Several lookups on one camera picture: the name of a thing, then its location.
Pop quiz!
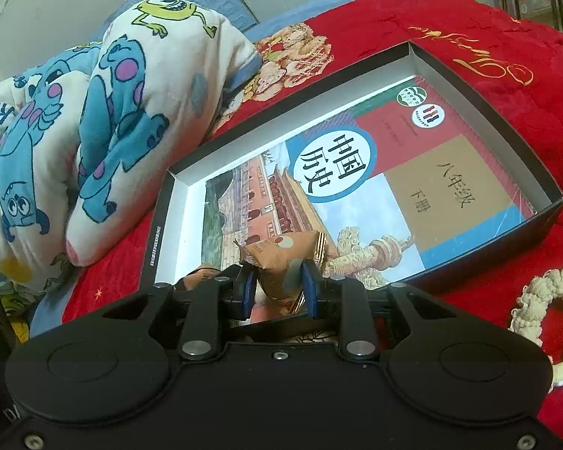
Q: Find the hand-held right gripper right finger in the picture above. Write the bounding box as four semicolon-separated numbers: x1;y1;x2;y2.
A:
300;260;458;363

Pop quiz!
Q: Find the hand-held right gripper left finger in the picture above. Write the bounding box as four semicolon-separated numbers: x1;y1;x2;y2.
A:
96;265;259;363

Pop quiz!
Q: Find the brown snack packet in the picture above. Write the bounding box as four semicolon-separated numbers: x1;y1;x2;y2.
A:
177;265;227;292
235;231;331;315

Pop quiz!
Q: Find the picture book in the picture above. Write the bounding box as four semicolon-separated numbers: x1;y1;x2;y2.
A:
142;40;563;301

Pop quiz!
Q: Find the history textbook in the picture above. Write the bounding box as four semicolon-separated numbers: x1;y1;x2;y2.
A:
204;75;536;291

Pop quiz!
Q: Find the cream fuzzy scrunchie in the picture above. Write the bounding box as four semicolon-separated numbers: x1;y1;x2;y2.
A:
509;267;563;344

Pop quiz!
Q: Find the white cartoon monster blanket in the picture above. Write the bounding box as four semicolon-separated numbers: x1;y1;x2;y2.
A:
0;0;263;322

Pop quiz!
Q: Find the blue bedsheet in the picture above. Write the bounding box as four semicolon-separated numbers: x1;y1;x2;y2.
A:
244;0;404;43

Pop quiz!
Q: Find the red embroidered blanket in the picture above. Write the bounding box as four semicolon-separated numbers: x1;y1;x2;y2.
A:
30;0;563;446

